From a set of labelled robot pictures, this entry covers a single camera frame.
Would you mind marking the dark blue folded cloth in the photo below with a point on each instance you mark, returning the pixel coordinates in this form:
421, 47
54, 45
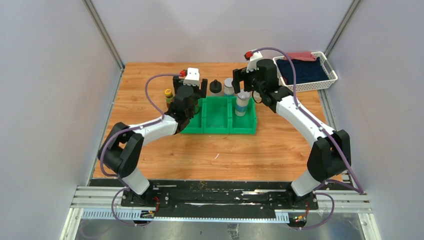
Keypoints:
306, 71

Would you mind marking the silver-lid jar in bin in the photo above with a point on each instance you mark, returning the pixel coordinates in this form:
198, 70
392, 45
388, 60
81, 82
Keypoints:
241, 104

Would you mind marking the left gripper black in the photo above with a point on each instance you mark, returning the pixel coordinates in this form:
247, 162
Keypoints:
176, 83

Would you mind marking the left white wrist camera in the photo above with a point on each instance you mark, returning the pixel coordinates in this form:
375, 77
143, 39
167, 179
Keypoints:
190, 76

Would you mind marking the pink folded cloth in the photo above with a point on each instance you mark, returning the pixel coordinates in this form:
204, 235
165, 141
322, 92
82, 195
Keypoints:
305, 56

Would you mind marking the green three-compartment plastic bin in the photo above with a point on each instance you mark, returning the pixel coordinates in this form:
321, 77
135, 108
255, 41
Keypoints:
217, 116

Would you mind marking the black-spout seasoning jar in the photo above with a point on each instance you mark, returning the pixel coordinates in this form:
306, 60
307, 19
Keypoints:
215, 88
256, 96

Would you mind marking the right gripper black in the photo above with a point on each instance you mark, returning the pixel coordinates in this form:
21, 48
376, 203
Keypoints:
242, 75

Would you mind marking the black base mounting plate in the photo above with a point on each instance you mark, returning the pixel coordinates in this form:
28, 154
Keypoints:
211, 201

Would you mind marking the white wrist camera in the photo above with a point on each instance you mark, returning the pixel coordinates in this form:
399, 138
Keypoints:
252, 56
190, 76

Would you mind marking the right black-spout seasoning jar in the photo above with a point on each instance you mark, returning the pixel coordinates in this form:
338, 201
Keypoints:
256, 96

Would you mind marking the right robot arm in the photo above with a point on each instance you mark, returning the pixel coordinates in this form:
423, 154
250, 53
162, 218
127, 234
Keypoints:
330, 149

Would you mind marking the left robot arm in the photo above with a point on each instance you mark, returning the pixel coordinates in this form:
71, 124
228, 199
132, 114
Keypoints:
122, 148

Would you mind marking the aluminium rail frame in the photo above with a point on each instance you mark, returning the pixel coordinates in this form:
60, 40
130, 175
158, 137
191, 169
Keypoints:
358, 223

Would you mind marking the white perforated plastic basket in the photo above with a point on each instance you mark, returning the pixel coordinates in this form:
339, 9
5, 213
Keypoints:
315, 85

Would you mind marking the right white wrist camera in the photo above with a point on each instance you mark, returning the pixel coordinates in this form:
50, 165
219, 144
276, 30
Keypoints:
252, 56

